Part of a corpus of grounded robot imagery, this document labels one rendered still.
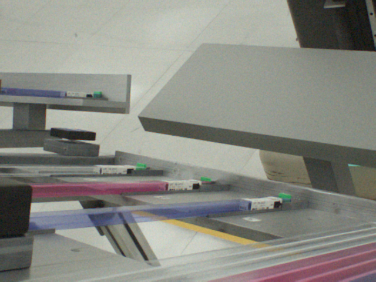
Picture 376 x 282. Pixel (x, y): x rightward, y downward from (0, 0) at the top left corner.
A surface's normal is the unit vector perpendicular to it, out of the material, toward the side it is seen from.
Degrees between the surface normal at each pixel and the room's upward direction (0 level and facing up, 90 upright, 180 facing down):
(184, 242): 0
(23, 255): 90
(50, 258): 44
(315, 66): 0
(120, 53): 0
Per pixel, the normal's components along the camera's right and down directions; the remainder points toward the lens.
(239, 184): -0.62, -0.04
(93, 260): 0.12, -0.99
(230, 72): -0.33, -0.74
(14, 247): 0.78, 0.13
